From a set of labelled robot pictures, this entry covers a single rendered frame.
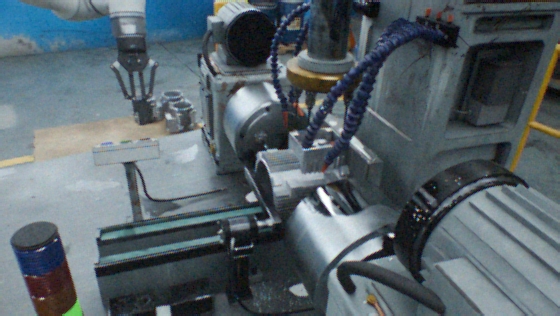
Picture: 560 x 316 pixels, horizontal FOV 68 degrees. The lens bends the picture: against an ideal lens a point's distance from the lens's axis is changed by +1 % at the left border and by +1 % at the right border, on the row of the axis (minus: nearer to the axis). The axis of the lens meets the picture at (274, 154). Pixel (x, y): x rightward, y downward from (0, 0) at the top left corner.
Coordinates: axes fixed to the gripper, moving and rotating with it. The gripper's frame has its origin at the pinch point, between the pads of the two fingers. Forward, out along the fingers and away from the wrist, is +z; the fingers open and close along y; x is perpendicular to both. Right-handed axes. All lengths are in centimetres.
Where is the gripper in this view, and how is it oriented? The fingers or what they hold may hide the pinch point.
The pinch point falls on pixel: (141, 112)
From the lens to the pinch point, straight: 121.1
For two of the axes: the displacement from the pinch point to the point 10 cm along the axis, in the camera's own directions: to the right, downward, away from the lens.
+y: 9.5, -1.3, 2.9
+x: -3.1, -1.3, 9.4
